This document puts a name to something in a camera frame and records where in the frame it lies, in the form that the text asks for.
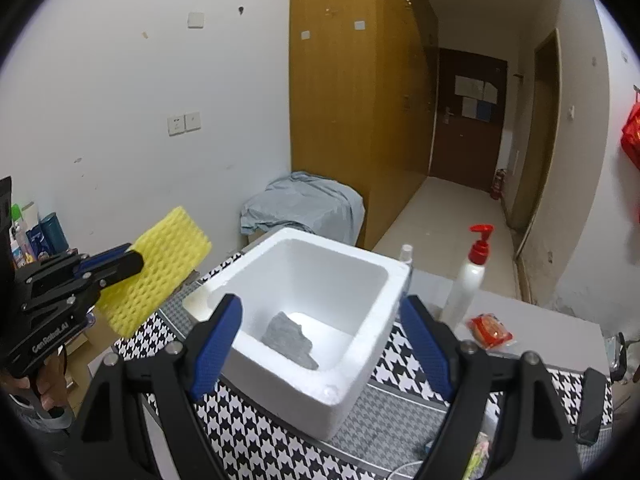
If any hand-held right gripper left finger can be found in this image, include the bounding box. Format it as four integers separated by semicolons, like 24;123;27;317
67;294;244;480

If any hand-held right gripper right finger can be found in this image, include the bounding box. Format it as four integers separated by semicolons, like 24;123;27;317
400;295;583;480

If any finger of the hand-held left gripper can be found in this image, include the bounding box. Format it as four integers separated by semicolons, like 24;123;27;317
90;251;146;289
75;242;135;274

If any yellow sponge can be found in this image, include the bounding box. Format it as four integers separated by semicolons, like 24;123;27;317
95;206;213;338

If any white foam box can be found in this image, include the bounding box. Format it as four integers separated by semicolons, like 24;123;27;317
182;226;412;442

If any person's left forearm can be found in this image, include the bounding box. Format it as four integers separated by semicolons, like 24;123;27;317
7;392;76;461

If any person's left hand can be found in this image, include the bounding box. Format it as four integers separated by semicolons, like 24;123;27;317
1;347;68;411

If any red snack packet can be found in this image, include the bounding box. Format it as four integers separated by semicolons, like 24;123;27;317
466;312;515;350

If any grey cloth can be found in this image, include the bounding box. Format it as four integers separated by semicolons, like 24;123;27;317
262;311;320;371

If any white pump bottle red cap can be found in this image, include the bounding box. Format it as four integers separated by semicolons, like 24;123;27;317
440;224;495;328

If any houndstooth table mat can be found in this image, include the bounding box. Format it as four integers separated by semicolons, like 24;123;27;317
115;252;613;480

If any yellow green packet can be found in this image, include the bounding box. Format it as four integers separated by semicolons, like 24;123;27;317
464;432;497;480

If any grey-blue draped cloth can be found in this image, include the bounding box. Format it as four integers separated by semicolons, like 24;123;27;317
239;171;366;249

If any black smartphone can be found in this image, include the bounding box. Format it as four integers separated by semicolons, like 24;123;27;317
575;369;608;447

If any dark brown door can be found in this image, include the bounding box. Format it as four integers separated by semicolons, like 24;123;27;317
427;47;508;192

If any wooden side door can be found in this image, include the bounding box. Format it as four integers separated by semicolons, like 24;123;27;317
510;27;563;234

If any blue and white notice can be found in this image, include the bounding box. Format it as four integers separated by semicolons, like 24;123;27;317
462;97;492;121

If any wooden wardrobe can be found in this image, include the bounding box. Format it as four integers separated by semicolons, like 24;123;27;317
289;0;440;252

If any white paper notice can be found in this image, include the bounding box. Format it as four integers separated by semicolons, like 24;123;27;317
455;75;499;103

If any red plastic bag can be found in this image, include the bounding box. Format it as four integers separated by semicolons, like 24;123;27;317
620;102;640;168

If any white double wall outlet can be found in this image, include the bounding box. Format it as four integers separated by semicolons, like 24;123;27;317
168;112;202;137

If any black metal frame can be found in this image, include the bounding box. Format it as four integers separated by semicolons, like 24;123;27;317
605;332;629;386

